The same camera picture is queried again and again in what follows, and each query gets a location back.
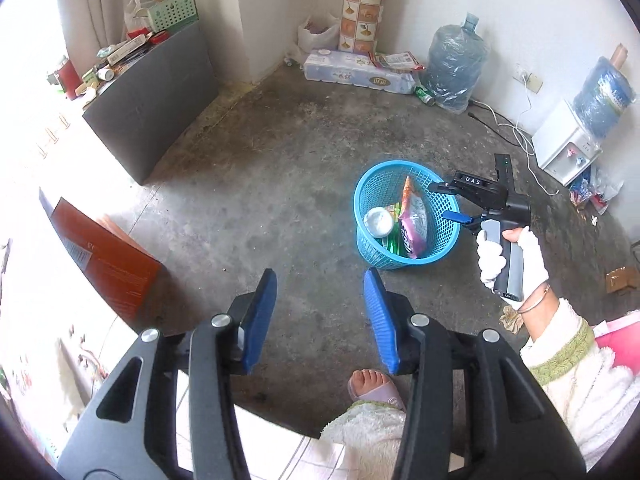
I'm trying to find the right forearm fleece sleeve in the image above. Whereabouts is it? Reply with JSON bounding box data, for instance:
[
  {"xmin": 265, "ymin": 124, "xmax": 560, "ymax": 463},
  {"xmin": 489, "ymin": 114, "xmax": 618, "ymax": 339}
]
[{"xmin": 521, "ymin": 298, "xmax": 639, "ymax": 469}]

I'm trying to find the blue trash basket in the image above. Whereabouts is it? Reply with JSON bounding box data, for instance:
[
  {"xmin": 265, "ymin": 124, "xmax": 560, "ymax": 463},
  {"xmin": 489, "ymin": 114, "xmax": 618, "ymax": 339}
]
[{"xmin": 352, "ymin": 160, "xmax": 460, "ymax": 270}]

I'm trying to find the white-gloved right hand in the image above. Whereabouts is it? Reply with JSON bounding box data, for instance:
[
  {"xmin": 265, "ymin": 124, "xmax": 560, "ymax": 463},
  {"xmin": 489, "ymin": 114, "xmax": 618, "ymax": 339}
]
[{"xmin": 475, "ymin": 225, "xmax": 550, "ymax": 311}]

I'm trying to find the purple snack bag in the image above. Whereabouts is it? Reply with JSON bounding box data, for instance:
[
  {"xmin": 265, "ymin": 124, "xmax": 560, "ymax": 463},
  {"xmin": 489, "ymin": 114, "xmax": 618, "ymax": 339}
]
[{"xmin": 399, "ymin": 176, "xmax": 428, "ymax": 259}]

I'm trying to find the white water dispenser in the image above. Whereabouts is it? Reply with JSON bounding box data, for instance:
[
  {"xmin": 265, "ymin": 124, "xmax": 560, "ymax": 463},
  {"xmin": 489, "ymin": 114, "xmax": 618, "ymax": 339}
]
[{"xmin": 532, "ymin": 100, "xmax": 602, "ymax": 186}]

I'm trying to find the empty water jug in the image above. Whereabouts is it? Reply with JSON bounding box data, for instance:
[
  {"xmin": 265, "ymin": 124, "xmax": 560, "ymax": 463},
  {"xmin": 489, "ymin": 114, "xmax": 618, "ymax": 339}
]
[{"xmin": 421, "ymin": 13, "xmax": 490, "ymax": 114}]

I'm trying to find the foot in pink slipper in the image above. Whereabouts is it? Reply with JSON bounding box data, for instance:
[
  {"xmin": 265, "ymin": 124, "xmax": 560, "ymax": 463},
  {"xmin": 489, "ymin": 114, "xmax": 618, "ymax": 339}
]
[{"xmin": 347, "ymin": 370, "xmax": 406, "ymax": 411}]

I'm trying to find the water jug on dispenser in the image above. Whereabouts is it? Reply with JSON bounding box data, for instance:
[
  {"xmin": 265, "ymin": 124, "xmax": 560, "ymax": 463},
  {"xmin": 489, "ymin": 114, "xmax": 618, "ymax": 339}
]
[{"xmin": 573, "ymin": 44, "xmax": 636, "ymax": 141}]

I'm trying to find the orange cardboard box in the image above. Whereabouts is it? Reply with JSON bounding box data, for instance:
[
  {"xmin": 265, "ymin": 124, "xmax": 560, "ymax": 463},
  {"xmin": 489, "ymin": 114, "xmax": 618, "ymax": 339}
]
[{"xmin": 39, "ymin": 192, "xmax": 162, "ymax": 325}]

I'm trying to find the toilet paper pack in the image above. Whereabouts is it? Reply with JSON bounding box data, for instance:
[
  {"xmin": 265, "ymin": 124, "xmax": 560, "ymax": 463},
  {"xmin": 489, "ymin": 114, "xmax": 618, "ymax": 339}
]
[{"xmin": 303, "ymin": 49, "xmax": 418, "ymax": 94}]

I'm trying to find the patterned rolled mat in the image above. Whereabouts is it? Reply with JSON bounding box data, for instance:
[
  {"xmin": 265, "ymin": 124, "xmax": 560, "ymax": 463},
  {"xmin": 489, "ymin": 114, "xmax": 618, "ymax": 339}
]
[{"xmin": 337, "ymin": 0, "xmax": 384, "ymax": 54}]

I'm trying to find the dark grey cabinet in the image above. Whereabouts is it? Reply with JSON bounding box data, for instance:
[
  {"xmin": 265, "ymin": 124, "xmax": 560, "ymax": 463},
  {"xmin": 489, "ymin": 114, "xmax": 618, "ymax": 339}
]
[{"xmin": 82, "ymin": 22, "xmax": 218, "ymax": 184}]

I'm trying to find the green plastic basket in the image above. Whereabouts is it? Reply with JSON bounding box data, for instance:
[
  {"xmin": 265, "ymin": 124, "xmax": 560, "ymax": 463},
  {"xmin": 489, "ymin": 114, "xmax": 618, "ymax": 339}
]
[{"xmin": 143, "ymin": 0, "xmax": 198, "ymax": 32}]

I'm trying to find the red canister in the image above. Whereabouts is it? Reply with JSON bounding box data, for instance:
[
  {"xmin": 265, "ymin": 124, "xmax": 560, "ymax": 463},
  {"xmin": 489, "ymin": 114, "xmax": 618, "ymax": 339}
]
[{"xmin": 53, "ymin": 56, "xmax": 82, "ymax": 100}]

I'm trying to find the white power cable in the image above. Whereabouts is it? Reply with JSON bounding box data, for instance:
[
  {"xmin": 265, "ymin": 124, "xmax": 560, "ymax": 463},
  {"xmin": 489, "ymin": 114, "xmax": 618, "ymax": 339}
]
[{"xmin": 466, "ymin": 62, "xmax": 561, "ymax": 198}]

